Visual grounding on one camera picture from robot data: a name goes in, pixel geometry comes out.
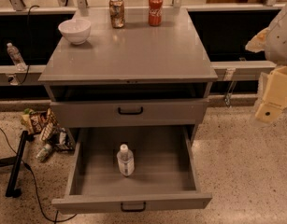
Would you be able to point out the red cola can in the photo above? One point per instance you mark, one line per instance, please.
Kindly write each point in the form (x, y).
(155, 12)

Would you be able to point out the white ceramic bowl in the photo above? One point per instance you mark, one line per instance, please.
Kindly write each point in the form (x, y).
(75, 31)

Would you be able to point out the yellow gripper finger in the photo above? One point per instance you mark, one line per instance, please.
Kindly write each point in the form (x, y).
(274, 99)
(258, 42)

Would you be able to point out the black stand leg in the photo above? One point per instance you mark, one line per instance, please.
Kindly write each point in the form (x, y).
(15, 163)

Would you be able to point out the snack bag pile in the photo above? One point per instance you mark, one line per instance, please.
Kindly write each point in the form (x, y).
(46, 125)

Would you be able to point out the crushed bottle on floor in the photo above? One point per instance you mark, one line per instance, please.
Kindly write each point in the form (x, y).
(44, 152)

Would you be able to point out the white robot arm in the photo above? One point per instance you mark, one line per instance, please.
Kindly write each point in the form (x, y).
(273, 42)

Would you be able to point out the open grey lower drawer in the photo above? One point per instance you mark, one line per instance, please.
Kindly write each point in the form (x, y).
(164, 177)

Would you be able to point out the clear bottle on ledge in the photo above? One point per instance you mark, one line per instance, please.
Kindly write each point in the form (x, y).
(16, 57)

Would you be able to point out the crumpled brown soda can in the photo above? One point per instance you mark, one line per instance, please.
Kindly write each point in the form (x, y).
(116, 10)

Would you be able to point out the clear plastic water bottle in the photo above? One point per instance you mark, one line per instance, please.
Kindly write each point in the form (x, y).
(126, 160)

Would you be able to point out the closed grey upper drawer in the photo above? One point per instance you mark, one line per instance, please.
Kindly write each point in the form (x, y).
(130, 113)

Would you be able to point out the grey drawer cabinet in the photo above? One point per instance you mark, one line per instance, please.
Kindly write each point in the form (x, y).
(136, 62)

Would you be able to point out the grey metal rail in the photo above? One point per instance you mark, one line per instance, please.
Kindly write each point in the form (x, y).
(235, 70)

